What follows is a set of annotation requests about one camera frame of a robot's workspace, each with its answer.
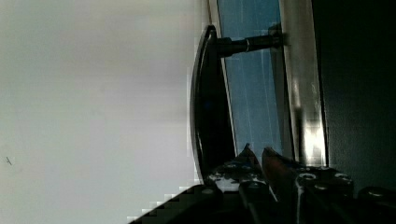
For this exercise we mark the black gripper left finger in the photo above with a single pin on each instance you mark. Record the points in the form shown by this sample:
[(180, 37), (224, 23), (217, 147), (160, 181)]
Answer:
[(228, 176)]

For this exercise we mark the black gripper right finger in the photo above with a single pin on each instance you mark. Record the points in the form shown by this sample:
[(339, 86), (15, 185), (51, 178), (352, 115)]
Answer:
[(308, 194)]

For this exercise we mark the black oven door handle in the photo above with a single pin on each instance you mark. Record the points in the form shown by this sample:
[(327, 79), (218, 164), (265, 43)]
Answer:
[(211, 123)]

